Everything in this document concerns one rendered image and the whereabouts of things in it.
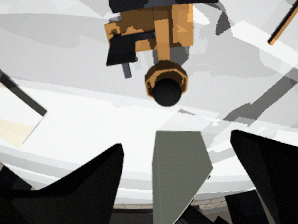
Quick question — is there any brown wooden stick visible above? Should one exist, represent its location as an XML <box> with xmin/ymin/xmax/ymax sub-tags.
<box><xmin>267</xmin><ymin>0</ymin><xmax>298</xmax><ymax>45</ymax></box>

